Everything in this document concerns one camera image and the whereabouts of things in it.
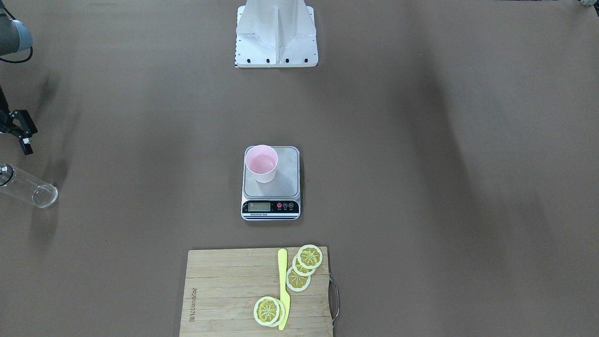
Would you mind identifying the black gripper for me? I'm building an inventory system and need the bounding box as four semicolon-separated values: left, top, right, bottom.
0;88;38;155

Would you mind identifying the clear glass sauce bottle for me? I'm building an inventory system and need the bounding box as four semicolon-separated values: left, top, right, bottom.
0;163;58;208

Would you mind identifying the pink plastic cup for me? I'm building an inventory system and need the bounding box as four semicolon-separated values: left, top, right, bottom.
244;145;278;183

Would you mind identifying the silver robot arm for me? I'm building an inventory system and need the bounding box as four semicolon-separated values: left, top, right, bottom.
0;3;38;155

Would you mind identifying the silver digital kitchen scale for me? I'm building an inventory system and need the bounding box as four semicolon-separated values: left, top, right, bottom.
240;147;302;220

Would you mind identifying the bamboo cutting board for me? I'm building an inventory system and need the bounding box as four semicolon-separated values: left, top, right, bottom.
178;247;338;337

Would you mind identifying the yellow plastic knife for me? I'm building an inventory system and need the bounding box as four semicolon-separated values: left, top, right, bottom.
277;248;291;330

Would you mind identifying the lemon slice near blade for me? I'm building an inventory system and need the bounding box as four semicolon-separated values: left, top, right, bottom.
253;296;287;328

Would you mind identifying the lemon slice two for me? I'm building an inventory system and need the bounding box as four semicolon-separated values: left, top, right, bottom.
292;256;316;277

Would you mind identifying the lemon slice three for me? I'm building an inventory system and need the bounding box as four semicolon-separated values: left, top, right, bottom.
286;267;312;292

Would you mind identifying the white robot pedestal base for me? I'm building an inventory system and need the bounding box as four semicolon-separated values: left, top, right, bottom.
234;0;319;68

